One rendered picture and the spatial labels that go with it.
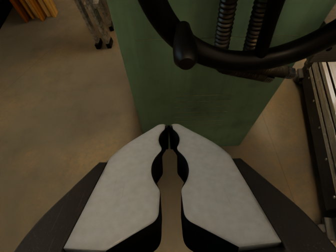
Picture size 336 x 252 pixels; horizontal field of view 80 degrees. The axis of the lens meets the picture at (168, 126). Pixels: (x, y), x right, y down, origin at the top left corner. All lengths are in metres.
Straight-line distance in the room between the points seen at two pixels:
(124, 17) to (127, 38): 0.05
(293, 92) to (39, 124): 1.36
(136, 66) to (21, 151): 0.81
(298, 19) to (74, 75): 1.15
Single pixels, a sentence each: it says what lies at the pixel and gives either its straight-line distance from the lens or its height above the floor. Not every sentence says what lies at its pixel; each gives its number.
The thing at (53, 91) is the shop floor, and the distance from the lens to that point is 1.33.
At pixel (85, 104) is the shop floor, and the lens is 1.19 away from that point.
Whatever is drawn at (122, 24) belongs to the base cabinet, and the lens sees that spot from 0.48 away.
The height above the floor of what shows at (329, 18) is 0.62.
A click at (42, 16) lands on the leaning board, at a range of 1.92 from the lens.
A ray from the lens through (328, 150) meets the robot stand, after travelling 0.99.
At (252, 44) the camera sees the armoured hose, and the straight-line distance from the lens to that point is 0.36.
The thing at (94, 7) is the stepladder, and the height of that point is 0.25.
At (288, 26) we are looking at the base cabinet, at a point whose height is 0.61.
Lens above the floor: 0.88
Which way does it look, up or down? 60 degrees down
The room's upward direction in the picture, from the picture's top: 2 degrees counter-clockwise
